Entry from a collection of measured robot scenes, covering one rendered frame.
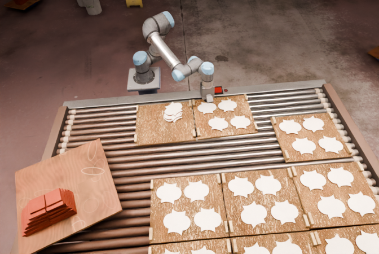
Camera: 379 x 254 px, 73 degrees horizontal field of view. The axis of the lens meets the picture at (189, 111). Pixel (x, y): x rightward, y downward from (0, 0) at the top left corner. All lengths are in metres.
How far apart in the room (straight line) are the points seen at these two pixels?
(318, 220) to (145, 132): 1.15
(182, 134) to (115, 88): 1.97
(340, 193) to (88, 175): 1.42
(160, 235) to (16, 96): 3.08
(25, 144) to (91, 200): 2.03
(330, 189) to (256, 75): 2.20
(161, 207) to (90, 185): 0.41
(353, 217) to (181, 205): 0.91
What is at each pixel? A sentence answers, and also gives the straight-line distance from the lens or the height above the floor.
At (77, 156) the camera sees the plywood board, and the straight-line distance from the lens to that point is 1.69.
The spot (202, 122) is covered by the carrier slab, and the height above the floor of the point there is 0.94.
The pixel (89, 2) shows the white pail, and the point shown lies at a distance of 5.14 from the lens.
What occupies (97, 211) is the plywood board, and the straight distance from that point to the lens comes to 1.49.
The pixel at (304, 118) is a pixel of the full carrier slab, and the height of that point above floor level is 0.94.
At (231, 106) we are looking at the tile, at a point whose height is 0.95.
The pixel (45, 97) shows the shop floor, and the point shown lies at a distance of 3.83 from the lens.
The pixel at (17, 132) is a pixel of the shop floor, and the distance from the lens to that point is 3.61.
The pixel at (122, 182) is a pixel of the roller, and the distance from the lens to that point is 1.65.
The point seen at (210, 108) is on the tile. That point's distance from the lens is 1.85.
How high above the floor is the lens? 2.35
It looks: 50 degrees down
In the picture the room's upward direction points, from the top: 4 degrees counter-clockwise
